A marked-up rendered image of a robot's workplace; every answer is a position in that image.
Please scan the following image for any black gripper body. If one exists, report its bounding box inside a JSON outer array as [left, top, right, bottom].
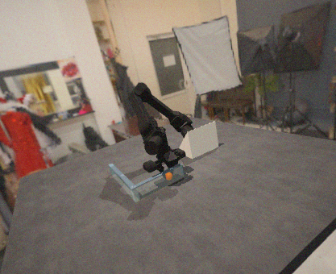
[[143, 144, 186, 172]]

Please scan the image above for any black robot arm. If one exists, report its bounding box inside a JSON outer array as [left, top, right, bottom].
[[128, 83, 194, 168]]

